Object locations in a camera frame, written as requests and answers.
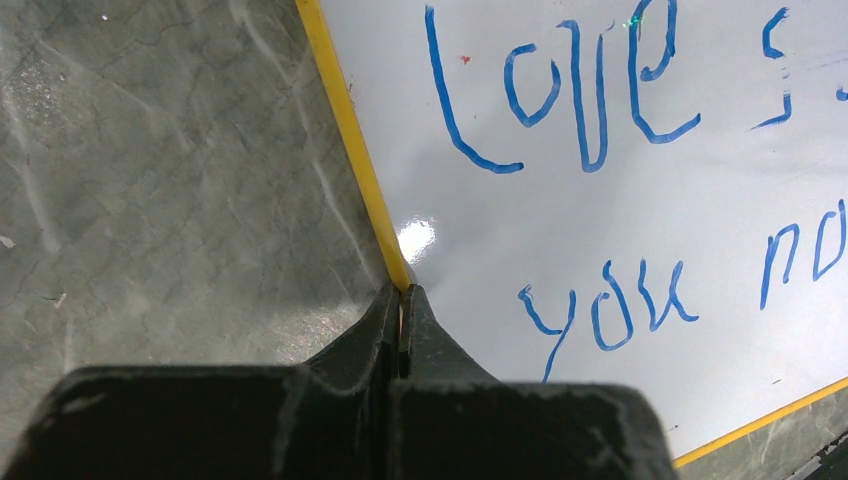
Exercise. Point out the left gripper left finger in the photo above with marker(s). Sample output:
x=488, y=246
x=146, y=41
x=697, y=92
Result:
x=324, y=418

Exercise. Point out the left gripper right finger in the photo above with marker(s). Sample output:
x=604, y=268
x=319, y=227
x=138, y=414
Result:
x=456, y=421

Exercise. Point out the yellow framed whiteboard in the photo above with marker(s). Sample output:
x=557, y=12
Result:
x=645, y=193

